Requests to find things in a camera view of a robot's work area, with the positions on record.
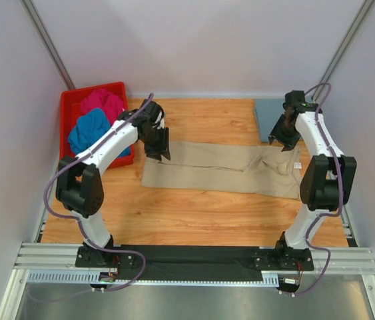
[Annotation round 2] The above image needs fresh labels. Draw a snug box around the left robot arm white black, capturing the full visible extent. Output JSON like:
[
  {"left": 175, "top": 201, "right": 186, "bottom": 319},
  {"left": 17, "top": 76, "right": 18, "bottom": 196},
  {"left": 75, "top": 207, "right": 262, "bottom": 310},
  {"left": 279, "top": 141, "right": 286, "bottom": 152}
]
[{"left": 55, "top": 106, "right": 171, "bottom": 267}]

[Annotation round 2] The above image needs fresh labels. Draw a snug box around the left corner aluminium post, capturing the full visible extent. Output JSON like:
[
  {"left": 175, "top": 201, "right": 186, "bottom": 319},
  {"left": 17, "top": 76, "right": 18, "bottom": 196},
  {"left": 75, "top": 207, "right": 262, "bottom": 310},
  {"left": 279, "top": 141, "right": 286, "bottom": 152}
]
[{"left": 20, "top": 0, "right": 75, "bottom": 90}]

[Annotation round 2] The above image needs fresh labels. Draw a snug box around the right corner aluminium post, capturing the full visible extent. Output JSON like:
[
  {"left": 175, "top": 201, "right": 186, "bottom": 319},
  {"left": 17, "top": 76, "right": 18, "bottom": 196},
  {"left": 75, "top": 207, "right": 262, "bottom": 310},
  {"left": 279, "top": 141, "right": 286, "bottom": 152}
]
[{"left": 310, "top": 0, "right": 375, "bottom": 103}]

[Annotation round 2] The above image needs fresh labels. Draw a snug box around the crumpled magenta t shirt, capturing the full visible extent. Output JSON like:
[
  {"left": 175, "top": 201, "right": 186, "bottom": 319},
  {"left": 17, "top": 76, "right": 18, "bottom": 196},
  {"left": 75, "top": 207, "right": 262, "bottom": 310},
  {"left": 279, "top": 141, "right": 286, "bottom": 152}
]
[{"left": 80, "top": 89, "right": 126, "bottom": 125}]

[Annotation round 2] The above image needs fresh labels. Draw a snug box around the folded grey-blue t shirt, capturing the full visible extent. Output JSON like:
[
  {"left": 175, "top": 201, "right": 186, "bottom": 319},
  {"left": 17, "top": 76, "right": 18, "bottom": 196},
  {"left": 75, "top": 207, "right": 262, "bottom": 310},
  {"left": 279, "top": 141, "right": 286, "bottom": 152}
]
[{"left": 254, "top": 97, "right": 284, "bottom": 143}]

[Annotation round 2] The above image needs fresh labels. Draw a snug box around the beige t shirt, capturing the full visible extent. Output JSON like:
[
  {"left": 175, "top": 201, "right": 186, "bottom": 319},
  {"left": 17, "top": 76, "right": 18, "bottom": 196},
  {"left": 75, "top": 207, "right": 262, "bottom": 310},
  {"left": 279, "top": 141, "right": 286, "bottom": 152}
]
[{"left": 141, "top": 141, "right": 301, "bottom": 199}]

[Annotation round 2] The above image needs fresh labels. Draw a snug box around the crumpled blue t shirt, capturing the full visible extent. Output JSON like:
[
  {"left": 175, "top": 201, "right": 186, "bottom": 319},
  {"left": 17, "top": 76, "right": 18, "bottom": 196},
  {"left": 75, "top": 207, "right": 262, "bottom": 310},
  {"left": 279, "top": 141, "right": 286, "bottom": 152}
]
[{"left": 67, "top": 108, "right": 121, "bottom": 155}]

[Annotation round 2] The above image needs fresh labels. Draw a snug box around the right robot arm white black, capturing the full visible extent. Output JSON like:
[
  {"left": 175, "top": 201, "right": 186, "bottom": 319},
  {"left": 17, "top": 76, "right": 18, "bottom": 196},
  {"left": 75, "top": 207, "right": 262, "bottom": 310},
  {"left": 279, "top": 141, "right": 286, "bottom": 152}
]
[{"left": 266, "top": 98, "right": 357, "bottom": 269}]

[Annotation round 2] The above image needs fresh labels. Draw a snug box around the red plastic bin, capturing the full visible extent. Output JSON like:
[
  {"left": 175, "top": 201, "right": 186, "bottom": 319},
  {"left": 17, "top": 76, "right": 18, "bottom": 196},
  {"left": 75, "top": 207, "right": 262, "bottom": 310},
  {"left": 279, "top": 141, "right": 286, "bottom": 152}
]
[{"left": 59, "top": 82, "right": 128, "bottom": 157}]

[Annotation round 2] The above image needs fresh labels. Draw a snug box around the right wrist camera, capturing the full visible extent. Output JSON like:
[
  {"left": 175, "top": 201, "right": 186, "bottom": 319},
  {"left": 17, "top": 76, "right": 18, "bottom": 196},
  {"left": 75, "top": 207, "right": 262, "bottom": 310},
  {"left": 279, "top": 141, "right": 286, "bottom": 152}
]
[{"left": 282, "top": 90, "right": 318, "bottom": 113}]

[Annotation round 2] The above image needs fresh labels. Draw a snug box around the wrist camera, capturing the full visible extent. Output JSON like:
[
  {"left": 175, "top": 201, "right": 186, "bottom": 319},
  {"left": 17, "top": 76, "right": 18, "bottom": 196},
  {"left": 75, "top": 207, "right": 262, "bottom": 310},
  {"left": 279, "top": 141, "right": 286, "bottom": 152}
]
[
  {"left": 143, "top": 101, "right": 165, "bottom": 129},
  {"left": 282, "top": 90, "right": 318, "bottom": 113}
]

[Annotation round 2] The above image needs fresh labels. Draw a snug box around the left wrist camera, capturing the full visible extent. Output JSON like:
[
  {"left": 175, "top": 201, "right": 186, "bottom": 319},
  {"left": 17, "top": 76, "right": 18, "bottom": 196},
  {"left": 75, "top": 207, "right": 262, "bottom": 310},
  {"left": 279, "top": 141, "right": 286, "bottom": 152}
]
[{"left": 143, "top": 101, "right": 165, "bottom": 129}]

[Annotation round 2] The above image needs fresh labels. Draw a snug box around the aluminium frame rail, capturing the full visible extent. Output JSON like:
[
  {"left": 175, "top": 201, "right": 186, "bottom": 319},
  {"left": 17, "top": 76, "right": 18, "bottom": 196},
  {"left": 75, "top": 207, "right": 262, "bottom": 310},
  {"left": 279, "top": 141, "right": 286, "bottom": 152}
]
[{"left": 0, "top": 243, "right": 375, "bottom": 319}]

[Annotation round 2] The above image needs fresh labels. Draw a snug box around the white slotted cable duct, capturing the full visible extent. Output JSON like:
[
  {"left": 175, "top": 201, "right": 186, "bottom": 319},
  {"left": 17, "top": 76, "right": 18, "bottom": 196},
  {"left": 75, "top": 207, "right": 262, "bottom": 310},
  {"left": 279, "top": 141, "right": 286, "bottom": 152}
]
[{"left": 27, "top": 270, "right": 279, "bottom": 288}]

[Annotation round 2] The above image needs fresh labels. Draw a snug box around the corner aluminium post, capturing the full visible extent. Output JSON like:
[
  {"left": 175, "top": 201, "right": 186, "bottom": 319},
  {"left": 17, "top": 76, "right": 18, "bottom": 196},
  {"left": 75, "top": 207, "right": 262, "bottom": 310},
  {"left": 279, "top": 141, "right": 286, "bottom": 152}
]
[
  {"left": 20, "top": 0, "right": 75, "bottom": 90},
  {"left": 310, "top": 0, "right": 375, "bottom": 103}
]

